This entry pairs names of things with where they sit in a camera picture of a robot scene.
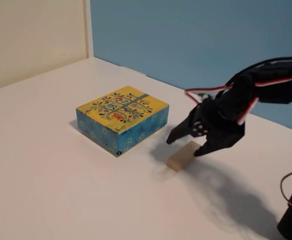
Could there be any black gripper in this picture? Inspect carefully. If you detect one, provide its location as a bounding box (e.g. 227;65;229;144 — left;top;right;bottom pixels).
166;74;258;158

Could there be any wooden Jenga block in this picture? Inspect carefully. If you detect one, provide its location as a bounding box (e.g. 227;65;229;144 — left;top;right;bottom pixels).
167;140;201;173

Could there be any yellow teal floral box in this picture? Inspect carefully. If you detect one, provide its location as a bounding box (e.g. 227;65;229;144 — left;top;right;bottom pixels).
75;85;171;158

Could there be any red white servo cable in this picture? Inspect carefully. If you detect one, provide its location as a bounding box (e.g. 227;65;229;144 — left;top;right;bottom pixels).
185;74;292;125

